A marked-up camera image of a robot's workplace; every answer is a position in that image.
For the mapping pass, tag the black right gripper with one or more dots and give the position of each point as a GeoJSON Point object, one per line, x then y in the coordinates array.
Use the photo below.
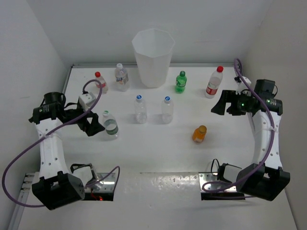
{"type": "Point", "coordinates": [227, 96]}

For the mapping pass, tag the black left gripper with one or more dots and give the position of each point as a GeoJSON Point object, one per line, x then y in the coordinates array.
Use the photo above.
{"type": "Point", "coordinates": [90, 129]}

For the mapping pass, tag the green-label clear bottle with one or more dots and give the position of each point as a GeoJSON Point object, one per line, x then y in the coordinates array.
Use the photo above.
{"type": "Point", "coordinates": [110, 125]}

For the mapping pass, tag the blue-cap clear bottle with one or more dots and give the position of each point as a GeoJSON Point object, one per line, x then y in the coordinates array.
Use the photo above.
{"type": "Point", "coordinates": [167, 110]}
{"type": "Point", "coordinates": [140, 109]}

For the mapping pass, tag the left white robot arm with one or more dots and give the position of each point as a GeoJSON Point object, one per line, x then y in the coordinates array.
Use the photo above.
{"type": "Point", "coordinates": [59, 184]}

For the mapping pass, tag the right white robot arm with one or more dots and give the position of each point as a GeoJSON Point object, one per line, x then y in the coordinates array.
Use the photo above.
{"type": "Point", "coordinates": [265, 177]}

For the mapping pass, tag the white plastic bin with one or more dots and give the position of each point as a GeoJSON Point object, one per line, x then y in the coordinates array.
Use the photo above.
{"type": "Point", "coordinates": [153, 51]}

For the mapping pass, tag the small red-cap red-label bottle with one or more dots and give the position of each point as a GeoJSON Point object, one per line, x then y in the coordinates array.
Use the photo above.
{"type": "Point", "coordinates": [102, 83]}

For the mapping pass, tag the orange juice bottle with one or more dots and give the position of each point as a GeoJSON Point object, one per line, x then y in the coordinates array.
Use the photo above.
{"type": "Point", "coordinates": [199, 134]}

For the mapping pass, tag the green soda bottle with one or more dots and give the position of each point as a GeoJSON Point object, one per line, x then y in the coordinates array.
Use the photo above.
{"type": "Point", "coordinates": [181, 81]}

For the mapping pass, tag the white-cap clear labelled bottle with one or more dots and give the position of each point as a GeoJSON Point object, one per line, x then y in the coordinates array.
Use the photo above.
{"type": "Point", "coordinates": [122, 79]}

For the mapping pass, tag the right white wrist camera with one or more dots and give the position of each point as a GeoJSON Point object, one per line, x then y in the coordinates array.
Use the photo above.
{"type": "Point", "coordinates": [240, 85]}

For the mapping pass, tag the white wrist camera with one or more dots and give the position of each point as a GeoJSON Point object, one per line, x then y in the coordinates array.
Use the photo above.
{"type": "Point", "coordinates": [240, 85]}
{"type": "Point", "coordinates": [86, 100]}

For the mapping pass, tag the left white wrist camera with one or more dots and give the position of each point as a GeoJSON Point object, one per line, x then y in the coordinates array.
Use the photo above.
{"type": "Point", "coordinates": [86, 100]}

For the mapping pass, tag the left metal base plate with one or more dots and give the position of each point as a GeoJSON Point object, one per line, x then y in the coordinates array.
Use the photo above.
{"type": "Point", "coordinates": [105, 186]}

